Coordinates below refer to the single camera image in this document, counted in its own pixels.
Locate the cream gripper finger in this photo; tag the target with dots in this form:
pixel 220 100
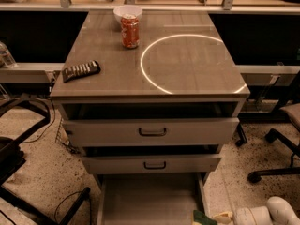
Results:
pixel 224 218

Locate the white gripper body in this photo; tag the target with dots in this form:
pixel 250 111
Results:
pixel 243 217

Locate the green and yellow sponge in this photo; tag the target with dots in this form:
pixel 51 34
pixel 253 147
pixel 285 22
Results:
pixel 200 218

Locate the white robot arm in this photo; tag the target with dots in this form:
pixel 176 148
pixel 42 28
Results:
pixel 277 211

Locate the open bottom drawer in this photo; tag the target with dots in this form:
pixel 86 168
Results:
pixel 151 199

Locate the grey drawer cabinet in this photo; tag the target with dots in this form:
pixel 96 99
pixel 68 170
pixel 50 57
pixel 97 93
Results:
pixel 180 70

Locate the black snack bar packet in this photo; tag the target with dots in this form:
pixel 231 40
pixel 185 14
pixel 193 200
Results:
pixel 80 71

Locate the orange soda can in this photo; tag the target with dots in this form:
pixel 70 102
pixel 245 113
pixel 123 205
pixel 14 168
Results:
pixel 130 31

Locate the black office chair left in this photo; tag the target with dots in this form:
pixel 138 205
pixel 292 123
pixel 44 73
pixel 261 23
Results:
pixel 12 158

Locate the white bowl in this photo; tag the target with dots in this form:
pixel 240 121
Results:
pixel 128 12

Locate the clear plastic water bottle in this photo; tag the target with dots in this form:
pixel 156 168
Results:
pixel 6 56

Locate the top drawer with handle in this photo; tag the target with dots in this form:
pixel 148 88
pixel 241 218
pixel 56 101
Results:
pixel 150 132

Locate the drawer with handle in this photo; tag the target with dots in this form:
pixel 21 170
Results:
pixel 152 164
pixel 150 132

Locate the middle drawer with handle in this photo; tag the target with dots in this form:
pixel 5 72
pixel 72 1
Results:
pixel 152 164

